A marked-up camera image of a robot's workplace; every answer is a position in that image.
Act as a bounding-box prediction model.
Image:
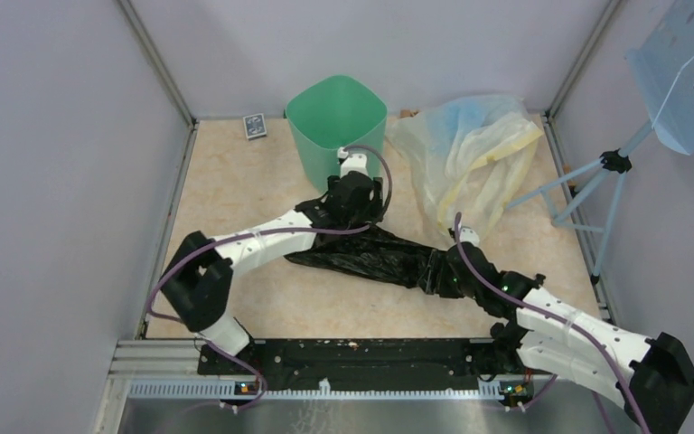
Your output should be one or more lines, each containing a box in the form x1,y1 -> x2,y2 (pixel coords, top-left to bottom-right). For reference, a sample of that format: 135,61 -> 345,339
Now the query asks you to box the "black trash bag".
286,226 -> 464,299

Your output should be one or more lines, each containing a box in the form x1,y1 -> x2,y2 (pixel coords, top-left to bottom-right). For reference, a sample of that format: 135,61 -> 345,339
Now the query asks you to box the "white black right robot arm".
431,242 -> 694,433

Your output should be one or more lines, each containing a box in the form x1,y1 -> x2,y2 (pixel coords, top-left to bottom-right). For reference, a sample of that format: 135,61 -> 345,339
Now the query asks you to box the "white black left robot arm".
156,171 -> 384,374

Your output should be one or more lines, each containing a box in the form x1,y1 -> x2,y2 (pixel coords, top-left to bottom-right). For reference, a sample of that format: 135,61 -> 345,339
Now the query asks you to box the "green plastic trash bin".
285,75 -> 389,193

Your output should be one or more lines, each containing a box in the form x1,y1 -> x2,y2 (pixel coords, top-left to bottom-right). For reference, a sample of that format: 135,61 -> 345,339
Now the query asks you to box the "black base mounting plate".
197,337 -> 538,390

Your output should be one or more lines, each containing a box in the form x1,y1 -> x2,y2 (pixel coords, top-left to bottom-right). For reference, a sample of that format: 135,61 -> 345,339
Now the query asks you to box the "translucent white plastic bag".
386,94 -> 544,240

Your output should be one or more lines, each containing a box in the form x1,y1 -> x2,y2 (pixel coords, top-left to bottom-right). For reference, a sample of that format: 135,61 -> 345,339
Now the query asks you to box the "light blue tripod stand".
505,121 -> 653,286

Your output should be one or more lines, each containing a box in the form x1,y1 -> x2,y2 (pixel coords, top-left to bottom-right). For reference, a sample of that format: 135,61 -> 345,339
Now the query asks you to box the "light blue perforated panel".
626,1 -> 694,156

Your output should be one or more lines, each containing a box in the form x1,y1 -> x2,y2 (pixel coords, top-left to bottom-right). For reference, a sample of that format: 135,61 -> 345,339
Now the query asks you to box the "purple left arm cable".
145,143 -> 394,414

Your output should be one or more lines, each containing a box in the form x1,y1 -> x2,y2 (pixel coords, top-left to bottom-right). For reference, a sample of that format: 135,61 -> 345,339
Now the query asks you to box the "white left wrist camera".
337,147 -> 369,178

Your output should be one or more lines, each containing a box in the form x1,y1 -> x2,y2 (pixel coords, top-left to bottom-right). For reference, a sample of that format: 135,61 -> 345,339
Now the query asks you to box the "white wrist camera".
458,226 -> 480,247
337,147 -> 369,178

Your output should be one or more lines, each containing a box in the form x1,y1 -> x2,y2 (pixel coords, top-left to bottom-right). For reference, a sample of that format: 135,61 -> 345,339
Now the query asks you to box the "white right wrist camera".
458,226 -> 480,247

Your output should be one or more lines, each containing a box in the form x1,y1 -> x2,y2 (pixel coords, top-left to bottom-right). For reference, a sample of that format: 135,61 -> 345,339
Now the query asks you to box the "white cable duct strip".
128,379 -> 503,401

